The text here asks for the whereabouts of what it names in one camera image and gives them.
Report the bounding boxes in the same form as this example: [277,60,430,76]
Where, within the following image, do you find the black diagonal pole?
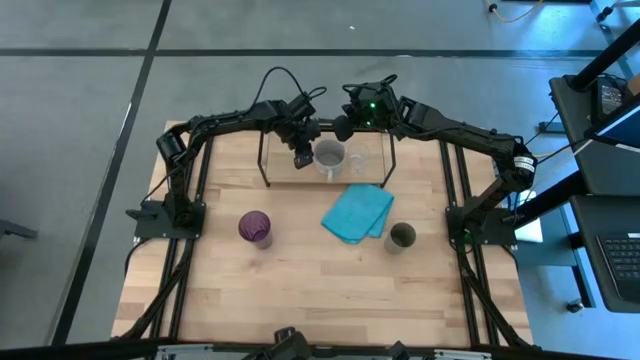
[568,17,640,92]
[502,171,586,229]

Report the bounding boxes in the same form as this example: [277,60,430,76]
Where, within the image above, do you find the olive green cup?
[383,221,418,255]

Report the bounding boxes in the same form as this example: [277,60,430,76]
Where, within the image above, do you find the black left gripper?
[272,92,322,170]

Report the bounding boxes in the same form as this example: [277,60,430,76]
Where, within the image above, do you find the black power adapter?
[592,74,630,121]

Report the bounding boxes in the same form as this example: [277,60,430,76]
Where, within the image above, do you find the purple faceted plastic tumbler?
[237,209,274,250]

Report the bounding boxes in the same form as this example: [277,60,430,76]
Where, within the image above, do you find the laptop with blue screen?
[583,94,640,150]

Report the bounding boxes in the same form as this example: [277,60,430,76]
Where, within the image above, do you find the black table frame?
[112,121,534,351]

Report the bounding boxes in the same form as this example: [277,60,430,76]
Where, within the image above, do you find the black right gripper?
[332,79,402,143]

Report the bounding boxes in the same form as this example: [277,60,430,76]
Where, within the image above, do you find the teal cloth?
[320,182,396,246]

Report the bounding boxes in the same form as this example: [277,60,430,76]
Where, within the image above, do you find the orange cable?
[482,0,545,24]

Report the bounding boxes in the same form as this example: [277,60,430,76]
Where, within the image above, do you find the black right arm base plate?
[446,206,518,247]

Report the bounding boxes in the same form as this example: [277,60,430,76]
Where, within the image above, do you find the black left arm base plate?
[133,199,206,240]

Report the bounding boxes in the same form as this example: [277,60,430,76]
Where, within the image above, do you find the black keyboard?
[596,232,640,304]

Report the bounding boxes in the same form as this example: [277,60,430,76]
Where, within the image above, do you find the grey patterned ceramic mug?
[313,139,347,184]

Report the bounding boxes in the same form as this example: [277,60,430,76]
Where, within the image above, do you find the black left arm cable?
[252,65,327,109]

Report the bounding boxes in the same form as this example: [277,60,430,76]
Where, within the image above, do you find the clear glass cup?
[347,143,373,176]

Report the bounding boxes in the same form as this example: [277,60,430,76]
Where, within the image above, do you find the black desk with keyboard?
[569,193,640,315]

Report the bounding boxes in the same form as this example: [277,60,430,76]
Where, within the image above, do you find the grey furniture leg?
[0,218,40,242]

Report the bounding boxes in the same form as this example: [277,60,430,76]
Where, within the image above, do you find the black overhead frame bar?
[0,337,640,360]

